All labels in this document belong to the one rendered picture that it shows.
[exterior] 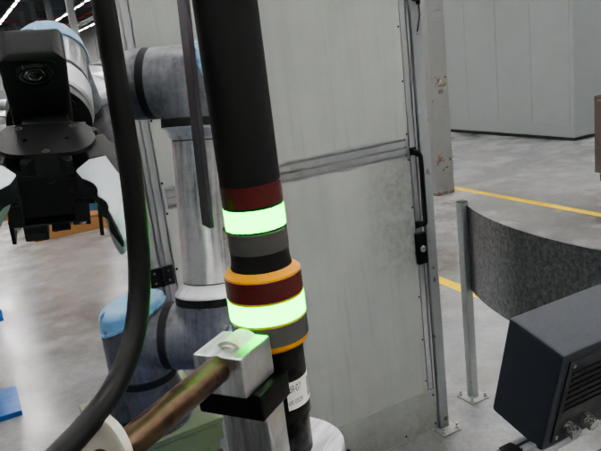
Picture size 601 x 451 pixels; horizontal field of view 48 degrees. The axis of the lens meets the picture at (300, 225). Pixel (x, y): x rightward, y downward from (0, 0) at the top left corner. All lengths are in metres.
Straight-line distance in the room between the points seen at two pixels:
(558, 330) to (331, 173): 1.53
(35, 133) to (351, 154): 2.05
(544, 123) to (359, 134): 8.17
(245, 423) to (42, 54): 0.29
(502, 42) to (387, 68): 8.49
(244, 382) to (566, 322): 0.83
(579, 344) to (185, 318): 0.61
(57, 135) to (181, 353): 0.64
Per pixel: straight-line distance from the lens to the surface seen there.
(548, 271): 2.57
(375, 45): 2.58
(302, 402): 0.40
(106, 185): 0.49
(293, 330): 0.37
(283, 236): 0.36
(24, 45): 0.52
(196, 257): 1.09
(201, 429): 1.24
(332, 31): 2.49
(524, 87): 10.79
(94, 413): 0.28
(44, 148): 0.54
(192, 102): 0.35
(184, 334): 1.12
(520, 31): 10.77
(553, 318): 1.13
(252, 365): 0.35
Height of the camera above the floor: 1.70
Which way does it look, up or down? 15 degrees down
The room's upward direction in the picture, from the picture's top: 7 degrees counter-clockwise
